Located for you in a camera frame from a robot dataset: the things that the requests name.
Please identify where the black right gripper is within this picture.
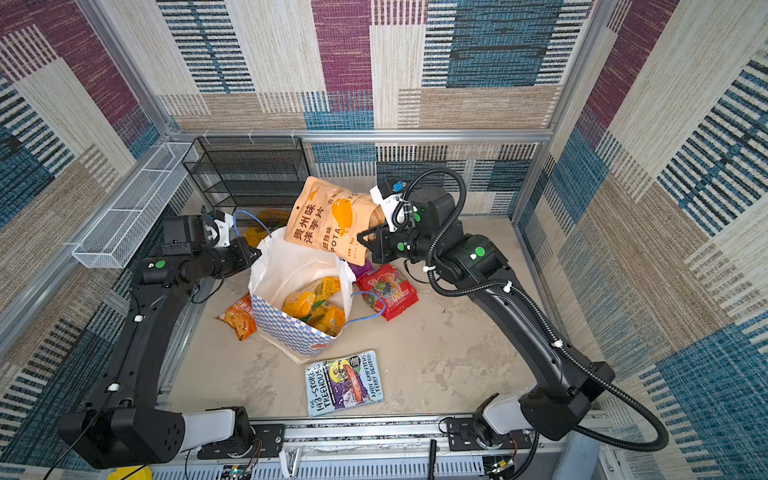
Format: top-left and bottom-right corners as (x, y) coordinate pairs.
(357, 219), (440, 265)

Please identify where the blue checkered paper bag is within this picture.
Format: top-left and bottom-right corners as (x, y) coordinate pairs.
(248, 227), (379, 364)

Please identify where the red fruit jelly bag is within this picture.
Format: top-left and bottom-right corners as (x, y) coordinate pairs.
(356, 265), (419, 321)

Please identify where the yellow fruit jelly bag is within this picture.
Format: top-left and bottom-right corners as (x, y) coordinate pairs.
(282, 276), (341, 319)

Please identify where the orange potato chip bag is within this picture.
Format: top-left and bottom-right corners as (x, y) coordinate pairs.
(284, 177), (386, 266)

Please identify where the yellow snack bag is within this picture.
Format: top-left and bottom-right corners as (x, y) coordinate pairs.
(306, 301), (346, 337)

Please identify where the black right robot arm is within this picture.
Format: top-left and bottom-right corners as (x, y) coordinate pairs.
(357, 167), (669, 452)

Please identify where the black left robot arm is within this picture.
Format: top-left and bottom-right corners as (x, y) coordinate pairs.
(58, 238), (261, 469)

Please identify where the orange corn chip bag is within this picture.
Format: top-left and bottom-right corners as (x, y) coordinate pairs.
(217, 294), (257, 341)

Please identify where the purple grape jelly bag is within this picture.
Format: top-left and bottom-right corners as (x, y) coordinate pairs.
(349, 259), (374, 279)

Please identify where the yellow snack pack under rack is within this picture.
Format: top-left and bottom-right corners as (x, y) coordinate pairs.
(237, 208), (290, 248)

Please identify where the black mesh shelf rack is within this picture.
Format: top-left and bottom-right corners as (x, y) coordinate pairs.
(182, 136), (310, 213)

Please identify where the colourful treehouse book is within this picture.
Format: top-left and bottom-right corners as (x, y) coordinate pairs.
(305, 350), (384, 417)

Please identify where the yellow object at bottom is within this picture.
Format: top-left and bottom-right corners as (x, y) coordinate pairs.
(106, 465), (153, 480)

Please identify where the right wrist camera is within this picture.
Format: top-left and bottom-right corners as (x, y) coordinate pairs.
(370, 180), (406, 232)

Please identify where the white wire wall basket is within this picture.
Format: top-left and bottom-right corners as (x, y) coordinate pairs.
(72, 142), (190, 269)

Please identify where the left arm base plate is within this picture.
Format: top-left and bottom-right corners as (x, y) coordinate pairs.
(196, 424), (285, 460)

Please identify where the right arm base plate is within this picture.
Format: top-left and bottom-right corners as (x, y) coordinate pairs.
(438, 416), (533, 451)

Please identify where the aluminium front rail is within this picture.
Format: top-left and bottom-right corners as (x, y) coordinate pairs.
(101, 413), (607, 480)

